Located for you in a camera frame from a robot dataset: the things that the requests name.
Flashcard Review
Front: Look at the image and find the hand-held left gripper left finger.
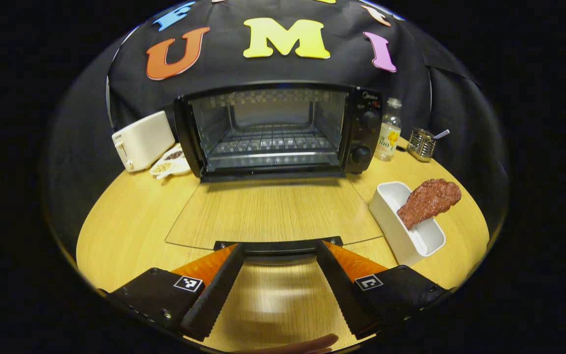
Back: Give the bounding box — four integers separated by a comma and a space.
106, 242, 245, 342

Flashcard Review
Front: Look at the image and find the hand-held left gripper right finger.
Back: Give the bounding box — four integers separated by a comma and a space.
315, 240, 453, 341

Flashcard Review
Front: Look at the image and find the brown meat steak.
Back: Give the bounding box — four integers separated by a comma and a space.
397, 178, 462, 231

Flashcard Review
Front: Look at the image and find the black electric oven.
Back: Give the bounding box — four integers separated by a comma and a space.
165, 81, 386, 267

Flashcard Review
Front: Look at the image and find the white rectangular tray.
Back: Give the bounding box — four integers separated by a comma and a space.
369, 181, 446, 266

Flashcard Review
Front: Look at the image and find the white divided seasoning dish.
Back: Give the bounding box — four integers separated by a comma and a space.
149, 144, 192, 179

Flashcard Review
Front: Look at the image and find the clear glass bottle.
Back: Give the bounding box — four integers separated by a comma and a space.
374, 97, 403, 162

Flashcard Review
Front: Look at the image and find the metal mesh holder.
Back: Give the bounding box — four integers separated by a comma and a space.
407, 128, 436, 162

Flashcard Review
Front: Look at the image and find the white toaster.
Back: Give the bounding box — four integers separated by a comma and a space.
112, 111, 176, 173

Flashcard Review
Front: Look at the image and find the black backdrop cloth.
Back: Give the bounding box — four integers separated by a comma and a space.
42, 0, 509, 236

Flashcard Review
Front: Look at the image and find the metal oven wire rack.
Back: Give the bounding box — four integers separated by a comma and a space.
211, 124, 337, 157

